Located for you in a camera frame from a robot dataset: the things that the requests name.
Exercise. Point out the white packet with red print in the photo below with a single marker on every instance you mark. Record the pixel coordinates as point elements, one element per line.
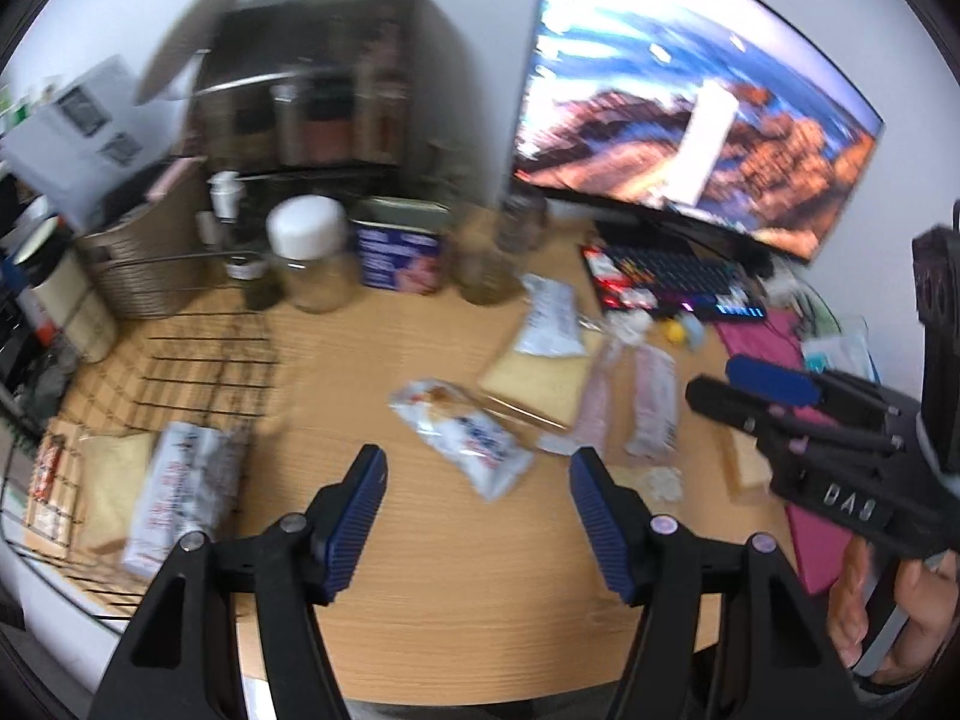
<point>184,487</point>

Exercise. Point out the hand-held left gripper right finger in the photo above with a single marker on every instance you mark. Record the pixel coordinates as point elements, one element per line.
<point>600,525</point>

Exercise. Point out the backlit mechanical keyboard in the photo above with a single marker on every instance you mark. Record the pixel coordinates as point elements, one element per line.
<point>675,281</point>

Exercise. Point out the pink and white packet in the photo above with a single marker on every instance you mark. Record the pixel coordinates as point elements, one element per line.
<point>651,405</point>
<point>600,397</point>

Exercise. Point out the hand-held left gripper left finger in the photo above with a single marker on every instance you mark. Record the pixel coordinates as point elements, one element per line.
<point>352,525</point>

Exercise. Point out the glass jar with white lid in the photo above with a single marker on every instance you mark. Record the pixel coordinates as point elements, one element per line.
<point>311,255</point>

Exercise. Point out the small clear packet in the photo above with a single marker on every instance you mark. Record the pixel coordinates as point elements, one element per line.
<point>649,481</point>

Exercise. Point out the dark shelf cabinet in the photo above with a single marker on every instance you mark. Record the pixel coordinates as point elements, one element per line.
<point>337,90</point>

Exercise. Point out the small tan bread packet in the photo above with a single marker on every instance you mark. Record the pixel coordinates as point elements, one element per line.
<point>746,465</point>

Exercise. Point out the white barcode packet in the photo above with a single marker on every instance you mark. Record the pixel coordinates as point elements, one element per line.
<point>551,315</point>

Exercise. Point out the yellow and blue duck toy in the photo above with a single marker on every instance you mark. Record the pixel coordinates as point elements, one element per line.
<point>681,331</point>

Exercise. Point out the white tub with black lid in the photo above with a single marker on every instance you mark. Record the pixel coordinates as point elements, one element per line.
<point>71,300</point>

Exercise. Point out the dark glass jar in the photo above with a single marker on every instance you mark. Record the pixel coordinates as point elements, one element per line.
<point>523,223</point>

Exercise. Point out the blue and white packets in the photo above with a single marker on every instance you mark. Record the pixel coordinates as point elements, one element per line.
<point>844,352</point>

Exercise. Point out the curved computer monitor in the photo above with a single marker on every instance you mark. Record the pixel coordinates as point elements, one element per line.
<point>675,105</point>

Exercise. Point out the woven storage basket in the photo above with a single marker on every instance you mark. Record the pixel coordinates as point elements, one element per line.
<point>142,270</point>

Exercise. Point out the blue luncheon meat tin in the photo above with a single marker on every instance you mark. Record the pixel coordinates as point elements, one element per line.
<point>397,255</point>

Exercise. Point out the brown snack bar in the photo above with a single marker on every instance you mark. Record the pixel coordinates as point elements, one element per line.
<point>51,480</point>

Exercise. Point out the white and blue snack packet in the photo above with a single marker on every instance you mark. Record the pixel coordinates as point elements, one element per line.
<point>465,435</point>

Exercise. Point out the toast in clear packet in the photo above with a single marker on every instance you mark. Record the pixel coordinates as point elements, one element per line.
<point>532,386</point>

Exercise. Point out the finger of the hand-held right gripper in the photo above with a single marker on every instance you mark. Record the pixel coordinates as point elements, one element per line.
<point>724,399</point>
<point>772,381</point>

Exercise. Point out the black monitor stand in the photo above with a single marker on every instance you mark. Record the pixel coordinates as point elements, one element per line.
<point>675,236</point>

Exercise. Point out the person's right hand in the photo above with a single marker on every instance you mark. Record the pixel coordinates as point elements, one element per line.
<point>926,615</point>

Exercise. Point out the small olive bottle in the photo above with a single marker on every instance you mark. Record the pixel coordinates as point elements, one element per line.
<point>255,281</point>

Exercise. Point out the white cardboard box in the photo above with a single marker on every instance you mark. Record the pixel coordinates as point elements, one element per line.
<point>82,135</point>

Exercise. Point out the clear glass cup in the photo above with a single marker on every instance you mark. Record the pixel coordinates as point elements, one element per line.
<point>487,274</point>

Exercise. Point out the white duck toy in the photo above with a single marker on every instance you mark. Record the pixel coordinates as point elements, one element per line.
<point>628,324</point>

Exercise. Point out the pink desk mat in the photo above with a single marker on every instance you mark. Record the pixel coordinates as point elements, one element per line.
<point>757,341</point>

